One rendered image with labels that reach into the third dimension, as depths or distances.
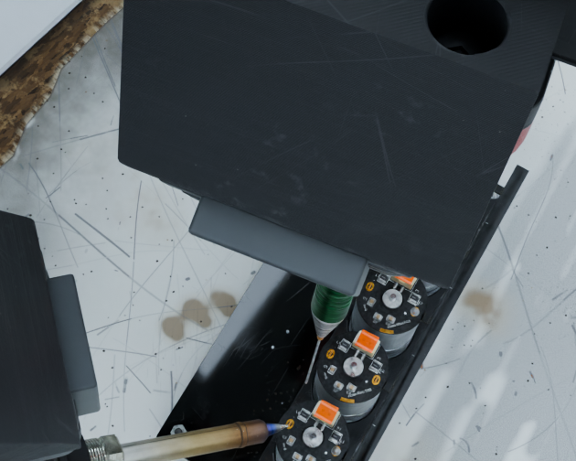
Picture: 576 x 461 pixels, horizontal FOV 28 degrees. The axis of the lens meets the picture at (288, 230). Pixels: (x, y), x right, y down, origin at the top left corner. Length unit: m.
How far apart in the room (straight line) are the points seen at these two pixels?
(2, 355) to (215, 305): 0.28
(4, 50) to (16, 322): 0.33
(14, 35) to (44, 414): 0.34
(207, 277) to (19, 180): 0.09
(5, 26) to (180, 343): 0.16
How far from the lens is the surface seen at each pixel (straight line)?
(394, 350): 0.43
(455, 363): 0.47
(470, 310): 0.47
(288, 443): 0.39
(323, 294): 0.32
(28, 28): 0.52
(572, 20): 0.19
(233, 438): 0.38
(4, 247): 0.21
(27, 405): 0.20
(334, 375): 0.40
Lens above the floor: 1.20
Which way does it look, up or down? 71 degrees down
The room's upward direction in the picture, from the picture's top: 3 degrees clockwise
